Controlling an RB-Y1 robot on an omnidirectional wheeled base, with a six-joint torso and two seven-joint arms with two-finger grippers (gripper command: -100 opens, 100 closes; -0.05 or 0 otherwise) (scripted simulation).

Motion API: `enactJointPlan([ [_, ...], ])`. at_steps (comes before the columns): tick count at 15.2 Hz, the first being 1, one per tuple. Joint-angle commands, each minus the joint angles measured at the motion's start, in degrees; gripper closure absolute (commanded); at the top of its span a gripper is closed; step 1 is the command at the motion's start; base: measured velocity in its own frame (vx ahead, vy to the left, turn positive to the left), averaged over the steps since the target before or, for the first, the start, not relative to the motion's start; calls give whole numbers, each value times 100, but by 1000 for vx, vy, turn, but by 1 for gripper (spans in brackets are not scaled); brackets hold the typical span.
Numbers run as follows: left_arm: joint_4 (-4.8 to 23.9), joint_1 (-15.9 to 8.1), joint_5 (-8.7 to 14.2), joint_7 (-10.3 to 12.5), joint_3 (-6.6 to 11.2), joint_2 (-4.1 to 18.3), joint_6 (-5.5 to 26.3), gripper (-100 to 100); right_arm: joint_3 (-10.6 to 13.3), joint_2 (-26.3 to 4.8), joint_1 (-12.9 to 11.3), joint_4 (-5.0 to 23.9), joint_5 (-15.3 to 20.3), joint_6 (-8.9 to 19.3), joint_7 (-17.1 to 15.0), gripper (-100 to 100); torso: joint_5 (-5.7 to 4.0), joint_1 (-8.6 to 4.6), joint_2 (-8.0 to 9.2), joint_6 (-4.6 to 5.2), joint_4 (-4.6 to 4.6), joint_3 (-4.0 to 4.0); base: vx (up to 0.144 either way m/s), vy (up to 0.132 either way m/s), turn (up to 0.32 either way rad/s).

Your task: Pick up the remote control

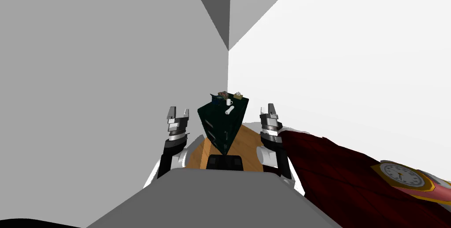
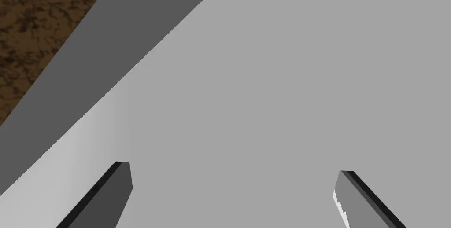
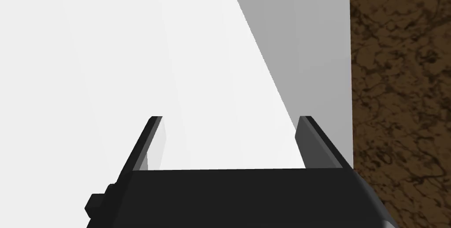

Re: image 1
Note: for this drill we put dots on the tan tissue box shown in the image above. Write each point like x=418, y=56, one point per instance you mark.
x=238, y=96

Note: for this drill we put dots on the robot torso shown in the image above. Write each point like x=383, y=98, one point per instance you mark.
x=218, y=200

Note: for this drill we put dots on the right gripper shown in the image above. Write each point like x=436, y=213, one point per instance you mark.
x=269, y=120

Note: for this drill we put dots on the dark blue object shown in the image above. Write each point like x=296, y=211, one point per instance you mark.
x=215, y=100

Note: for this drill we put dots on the dark red blanket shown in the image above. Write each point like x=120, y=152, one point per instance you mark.
x=338, y=182

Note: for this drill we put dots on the dark green cabinet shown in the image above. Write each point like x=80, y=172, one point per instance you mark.
x=222, y=129

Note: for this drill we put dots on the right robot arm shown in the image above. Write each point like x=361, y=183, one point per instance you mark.
x=278, y=154

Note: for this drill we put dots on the white cylinder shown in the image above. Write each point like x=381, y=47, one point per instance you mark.
x=229, y=110

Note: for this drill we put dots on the orange framed clock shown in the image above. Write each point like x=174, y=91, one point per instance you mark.
x=401, y=175

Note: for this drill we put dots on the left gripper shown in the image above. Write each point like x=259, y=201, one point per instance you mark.
x=177, y=125

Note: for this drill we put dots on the white mug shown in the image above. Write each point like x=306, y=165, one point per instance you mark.
x=228, y=102

